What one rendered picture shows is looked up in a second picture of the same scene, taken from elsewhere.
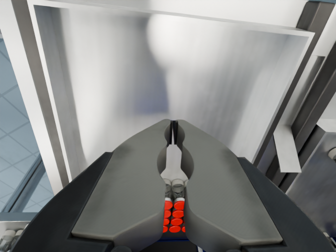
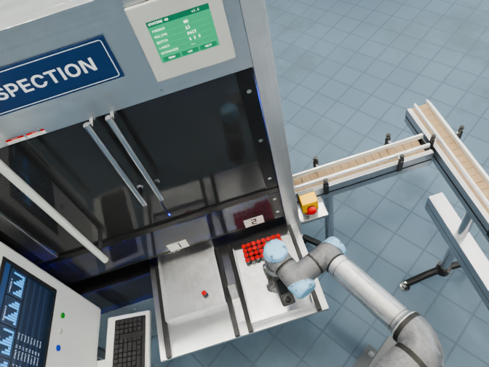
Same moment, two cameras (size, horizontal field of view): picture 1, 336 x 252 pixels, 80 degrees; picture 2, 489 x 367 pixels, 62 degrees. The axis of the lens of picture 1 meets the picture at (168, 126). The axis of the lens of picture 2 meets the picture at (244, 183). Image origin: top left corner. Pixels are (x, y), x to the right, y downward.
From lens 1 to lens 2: 150 cm
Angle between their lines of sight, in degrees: 7
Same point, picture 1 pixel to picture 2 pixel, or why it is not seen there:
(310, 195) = (198, 273)
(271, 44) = (255, 319)
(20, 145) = (371, 189)
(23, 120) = (373, 215)
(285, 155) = (233, 289)
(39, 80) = not seen: hidden behind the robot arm
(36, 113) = not seen: hidden behind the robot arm
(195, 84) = (271, 300)
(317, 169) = (206, 287)
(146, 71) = not seen: hidden behind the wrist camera
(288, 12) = (256, 328)
